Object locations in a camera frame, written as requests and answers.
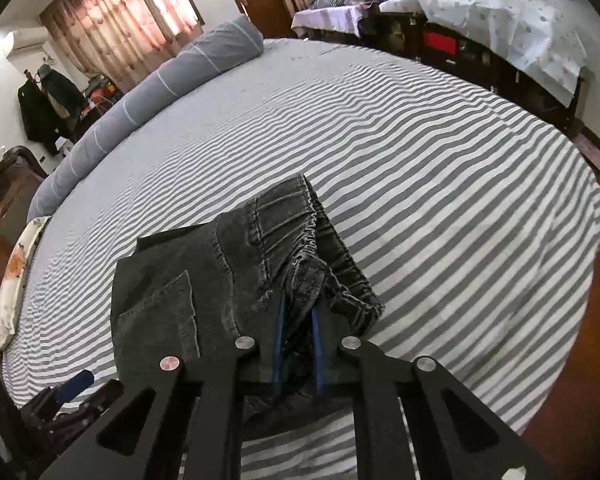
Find dark wooden headboard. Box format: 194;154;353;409
0;146;47;285

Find hanging dark coats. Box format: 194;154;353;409
17;64;87;156

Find white air conditioner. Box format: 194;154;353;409
4;27;50;55

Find grey rolled duvet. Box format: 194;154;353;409
27;15;264;221

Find lilac cloth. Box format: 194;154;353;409
291;4;377;38

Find pink patterned curtain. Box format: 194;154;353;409
40;0;204;92

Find floral white pillow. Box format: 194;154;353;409
0;216;50;352

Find white dotted cover cloth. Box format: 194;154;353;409
379;0;586;106

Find black denim pants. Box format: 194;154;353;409
110;174;384;440

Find grey white striped bedsheet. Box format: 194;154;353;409
0;37;600;480

